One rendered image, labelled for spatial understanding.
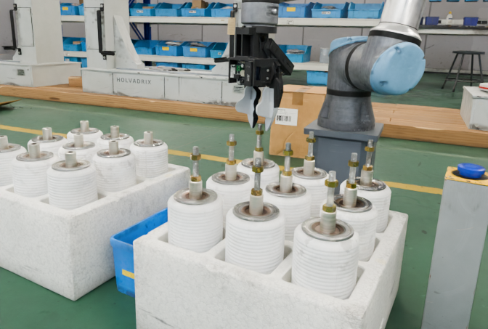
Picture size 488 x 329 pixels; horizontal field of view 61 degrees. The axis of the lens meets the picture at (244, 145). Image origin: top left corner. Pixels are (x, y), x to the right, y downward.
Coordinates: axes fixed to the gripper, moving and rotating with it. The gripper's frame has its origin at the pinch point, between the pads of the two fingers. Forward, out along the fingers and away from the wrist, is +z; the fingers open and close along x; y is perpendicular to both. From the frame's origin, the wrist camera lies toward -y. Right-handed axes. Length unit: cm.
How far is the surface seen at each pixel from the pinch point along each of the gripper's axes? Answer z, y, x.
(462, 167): 1.4, -3.2, 39.8
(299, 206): 10.6, 11.0, 18.7
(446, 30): -36, -492, -124
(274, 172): 10.0, 0.8, 4.7
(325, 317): 18.0, 24.7, 33.3
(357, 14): -49, -392, -192
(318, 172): 9.0, -3.8, 12.7
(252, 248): 13.2, 24.6, 19.8
